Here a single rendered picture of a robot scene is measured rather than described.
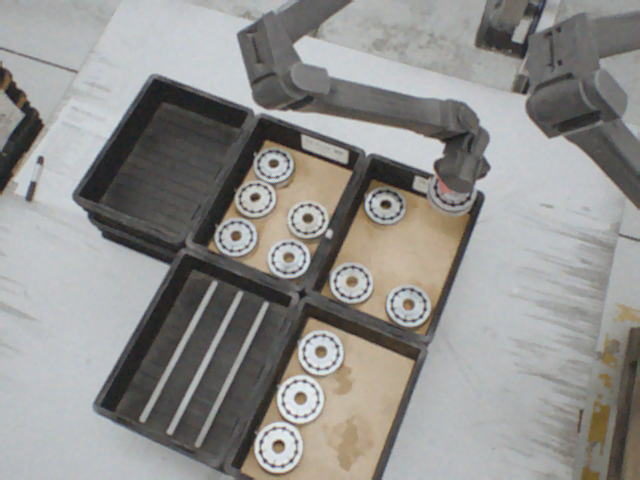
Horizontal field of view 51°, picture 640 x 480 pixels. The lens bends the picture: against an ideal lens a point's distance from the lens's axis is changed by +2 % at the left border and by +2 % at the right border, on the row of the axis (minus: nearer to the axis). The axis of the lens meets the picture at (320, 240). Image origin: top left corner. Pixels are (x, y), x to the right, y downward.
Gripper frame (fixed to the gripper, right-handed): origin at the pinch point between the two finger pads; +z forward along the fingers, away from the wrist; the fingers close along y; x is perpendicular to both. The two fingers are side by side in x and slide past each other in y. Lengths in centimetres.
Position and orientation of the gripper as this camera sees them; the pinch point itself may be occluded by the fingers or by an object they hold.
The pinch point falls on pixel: (453, 185)
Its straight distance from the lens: 147.9
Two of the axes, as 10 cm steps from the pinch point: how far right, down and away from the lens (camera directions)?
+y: 9.1, -3.7, 1.9
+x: -4.1, -8.4, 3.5
